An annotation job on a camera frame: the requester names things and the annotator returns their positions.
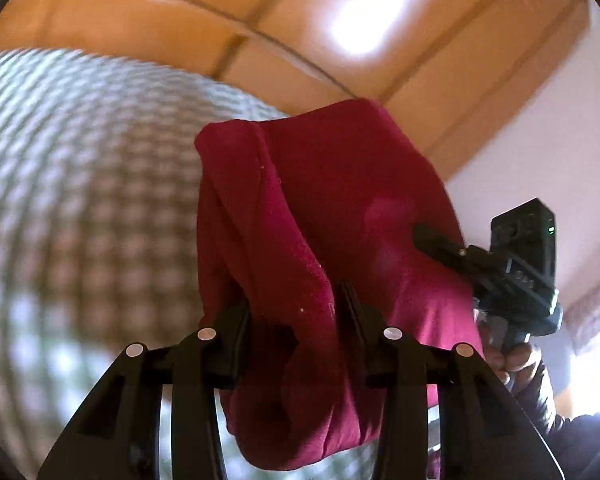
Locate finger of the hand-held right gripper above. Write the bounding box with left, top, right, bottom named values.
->
left=412, top=224, right=491, bottom=281

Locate person's right forearm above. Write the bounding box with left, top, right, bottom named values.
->
left=505, top=360, right=600, bottom=480

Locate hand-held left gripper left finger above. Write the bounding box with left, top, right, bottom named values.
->
left=37, top=300, right=253, bottom=480

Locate person's right hand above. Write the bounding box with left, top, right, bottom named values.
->
left=484, top=339, right=542, bottom=387

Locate wooden wardrobe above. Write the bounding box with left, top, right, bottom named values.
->
left=0, top=0, right=593, bottom=181

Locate green white checkered blanket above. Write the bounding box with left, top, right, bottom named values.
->
left=0, top=47, right=381, bottom=480

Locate crimson long-sleeve shirt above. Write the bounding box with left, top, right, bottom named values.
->
left=195, top=99, right=486, bottom=480

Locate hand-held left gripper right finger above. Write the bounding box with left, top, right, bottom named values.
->
left=339, top=280, right=566, bottom=480

